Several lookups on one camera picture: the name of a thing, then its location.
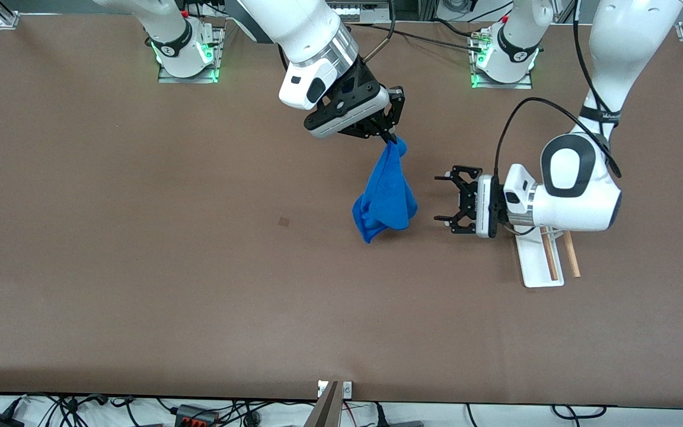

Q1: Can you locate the blue towel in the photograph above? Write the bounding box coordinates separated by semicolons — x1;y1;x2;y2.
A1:
352;138;419;244

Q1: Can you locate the white rack with wooden rods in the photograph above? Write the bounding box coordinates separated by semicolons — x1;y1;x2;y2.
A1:
513;225;582;289

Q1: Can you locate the white power strip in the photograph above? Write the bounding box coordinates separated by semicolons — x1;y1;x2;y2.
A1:
331;0;391;22

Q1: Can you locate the black box with orange connectors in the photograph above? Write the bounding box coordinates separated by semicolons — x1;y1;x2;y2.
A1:
174;404;221;427

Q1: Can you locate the long black table cable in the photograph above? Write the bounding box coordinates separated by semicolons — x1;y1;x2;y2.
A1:
356;21;486;53

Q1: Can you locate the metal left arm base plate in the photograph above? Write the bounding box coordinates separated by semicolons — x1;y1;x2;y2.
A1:
470;27;534;90

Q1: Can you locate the short black table cable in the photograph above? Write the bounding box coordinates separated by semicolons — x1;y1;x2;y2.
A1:
433;18;484;39

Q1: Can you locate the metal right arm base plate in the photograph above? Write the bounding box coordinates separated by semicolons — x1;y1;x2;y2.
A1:
158;23;225;84

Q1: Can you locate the small metal edge bracket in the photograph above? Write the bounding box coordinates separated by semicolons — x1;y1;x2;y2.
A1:
318;381;353;399

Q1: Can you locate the red wire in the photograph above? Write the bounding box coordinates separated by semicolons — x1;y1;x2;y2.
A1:
341;400;378;419

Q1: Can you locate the black looped floor cable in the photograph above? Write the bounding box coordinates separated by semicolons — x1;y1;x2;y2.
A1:
551;404;607;419

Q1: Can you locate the grey camera pole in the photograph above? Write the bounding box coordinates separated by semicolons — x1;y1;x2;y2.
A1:
305;381;341;427

